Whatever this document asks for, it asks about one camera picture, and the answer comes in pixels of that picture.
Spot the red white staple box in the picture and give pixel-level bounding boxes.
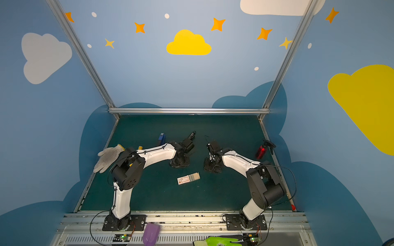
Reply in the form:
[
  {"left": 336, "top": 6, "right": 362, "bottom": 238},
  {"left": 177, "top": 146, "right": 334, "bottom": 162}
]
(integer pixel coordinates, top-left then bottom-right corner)
[{"left": 177, "top": 172, "right": 201, "bottom": 185}]

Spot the black stapler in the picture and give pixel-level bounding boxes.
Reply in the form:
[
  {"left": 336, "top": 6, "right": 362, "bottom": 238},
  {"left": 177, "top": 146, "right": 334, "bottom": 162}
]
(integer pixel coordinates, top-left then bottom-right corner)
[{"left": 188, "top": 131, "right": 197, "bottom": 140}]

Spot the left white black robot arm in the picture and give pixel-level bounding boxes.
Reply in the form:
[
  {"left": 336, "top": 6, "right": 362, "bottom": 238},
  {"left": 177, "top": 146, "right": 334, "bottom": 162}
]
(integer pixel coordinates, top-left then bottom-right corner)
[{"left": 103, "top": 139, "right": 195, "bottom": 231}]

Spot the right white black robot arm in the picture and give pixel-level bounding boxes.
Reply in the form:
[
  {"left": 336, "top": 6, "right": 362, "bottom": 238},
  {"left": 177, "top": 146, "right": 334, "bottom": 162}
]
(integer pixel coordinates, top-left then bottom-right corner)
[{"left": 204, "top": 150, "right": 286, "bottom": 227}]

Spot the red spray bottle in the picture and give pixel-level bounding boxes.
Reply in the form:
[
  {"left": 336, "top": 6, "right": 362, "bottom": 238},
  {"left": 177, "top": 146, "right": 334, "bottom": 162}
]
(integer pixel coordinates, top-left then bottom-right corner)
[{"left": 255, "top": 140, "right": 276, "bottom": 159}]

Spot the white knit work glove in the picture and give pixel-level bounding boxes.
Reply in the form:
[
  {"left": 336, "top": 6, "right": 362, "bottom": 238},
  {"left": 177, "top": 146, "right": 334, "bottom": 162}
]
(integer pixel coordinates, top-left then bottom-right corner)
[{"left": 93, "top": 144, "right": 125, "bottom": 173}]

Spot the green work glove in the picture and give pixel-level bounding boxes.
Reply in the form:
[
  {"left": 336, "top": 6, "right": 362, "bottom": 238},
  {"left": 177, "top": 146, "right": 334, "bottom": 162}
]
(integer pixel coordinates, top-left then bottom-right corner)
[{"left": 193, "top": 236, "right": 242, "bottom": 246}]

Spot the right green circuit board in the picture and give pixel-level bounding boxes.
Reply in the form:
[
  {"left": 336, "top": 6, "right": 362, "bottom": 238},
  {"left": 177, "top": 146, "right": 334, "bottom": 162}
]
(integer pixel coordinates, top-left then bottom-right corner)
[{"left": 243, "top": 234, "right": 261, "bottom": 245}]

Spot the green circuit board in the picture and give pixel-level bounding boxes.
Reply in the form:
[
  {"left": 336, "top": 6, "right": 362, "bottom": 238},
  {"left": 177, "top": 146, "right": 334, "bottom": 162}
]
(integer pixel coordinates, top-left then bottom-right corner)
[
  {"left": 112, "top": 234, "right": 132, "bottom": 243},
  {"left": 243, "top": 234, "right": 261, "bottom": 245}
]

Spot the left green circuit board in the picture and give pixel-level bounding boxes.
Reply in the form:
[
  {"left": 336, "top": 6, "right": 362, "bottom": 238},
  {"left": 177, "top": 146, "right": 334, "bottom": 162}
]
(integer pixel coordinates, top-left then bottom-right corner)
[{"left": 112, "top": 234, "right": 132, "bottom": 243}]

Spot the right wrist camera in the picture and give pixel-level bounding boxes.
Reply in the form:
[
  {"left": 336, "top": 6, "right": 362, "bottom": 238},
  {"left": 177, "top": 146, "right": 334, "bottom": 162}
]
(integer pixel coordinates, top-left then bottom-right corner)
[{"left": 207, "top": 140, "right": 222, "bottom": 156}]

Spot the aluminium frame rear crossbar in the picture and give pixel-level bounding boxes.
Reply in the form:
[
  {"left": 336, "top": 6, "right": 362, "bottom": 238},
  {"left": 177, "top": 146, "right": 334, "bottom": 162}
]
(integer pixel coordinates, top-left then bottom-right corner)
[{"left": 108, "top": 108, "right": 270, "bottom": 115}]

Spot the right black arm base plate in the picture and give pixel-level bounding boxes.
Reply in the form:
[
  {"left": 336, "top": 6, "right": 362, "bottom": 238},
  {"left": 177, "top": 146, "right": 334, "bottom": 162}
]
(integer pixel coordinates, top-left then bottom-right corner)
[{"left": 222, "top": 214, "right": 268, "bottom": 231}]

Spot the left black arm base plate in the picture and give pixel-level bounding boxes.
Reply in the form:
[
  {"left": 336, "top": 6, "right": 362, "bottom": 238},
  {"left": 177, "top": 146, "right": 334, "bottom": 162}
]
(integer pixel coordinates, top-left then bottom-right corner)
[{"left": 102, "top": 215, "right": 146, "bottom": 232}]

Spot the aluminium front rail bed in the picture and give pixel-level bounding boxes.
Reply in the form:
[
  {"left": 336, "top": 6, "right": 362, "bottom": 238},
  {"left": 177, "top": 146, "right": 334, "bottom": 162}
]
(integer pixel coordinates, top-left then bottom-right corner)
[{"left": 51, "top": 211, "right": 317, "bottom": 246}]

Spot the aluminium frame right post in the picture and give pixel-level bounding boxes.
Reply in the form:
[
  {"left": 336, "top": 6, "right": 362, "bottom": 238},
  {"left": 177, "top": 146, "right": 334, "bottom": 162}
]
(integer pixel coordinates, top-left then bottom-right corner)
[{"left": 258, "top": 0, "right": 320, "bottom": 123}]

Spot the aluminium frame post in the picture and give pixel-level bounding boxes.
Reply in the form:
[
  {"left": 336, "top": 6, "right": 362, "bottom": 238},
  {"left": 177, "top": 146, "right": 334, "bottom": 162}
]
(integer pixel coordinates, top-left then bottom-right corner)
[
  {"left": 258, "top": 0, "right": 320, "bottom": 123},
  {"left": 46, "top": 0, "right": 116, "bottom": 109}
]

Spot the aluminium frame left post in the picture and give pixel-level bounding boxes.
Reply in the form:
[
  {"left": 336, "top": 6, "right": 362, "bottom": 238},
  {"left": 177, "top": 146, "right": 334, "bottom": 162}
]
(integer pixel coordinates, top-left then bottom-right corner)
[{"left": 46, "top": 0, "right": 116, "bottom": 109}]

